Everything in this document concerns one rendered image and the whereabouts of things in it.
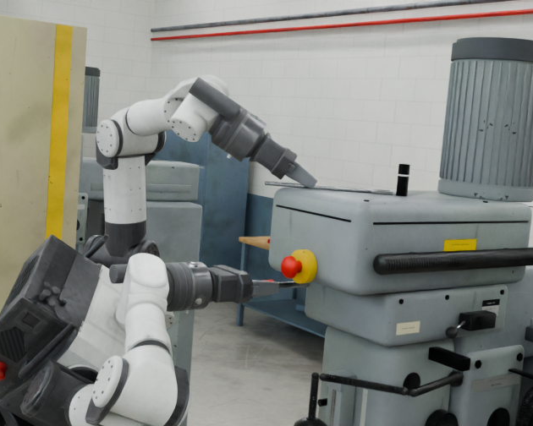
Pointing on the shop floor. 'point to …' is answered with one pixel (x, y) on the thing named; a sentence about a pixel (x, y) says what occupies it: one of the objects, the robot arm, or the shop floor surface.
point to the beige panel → (28, 144)
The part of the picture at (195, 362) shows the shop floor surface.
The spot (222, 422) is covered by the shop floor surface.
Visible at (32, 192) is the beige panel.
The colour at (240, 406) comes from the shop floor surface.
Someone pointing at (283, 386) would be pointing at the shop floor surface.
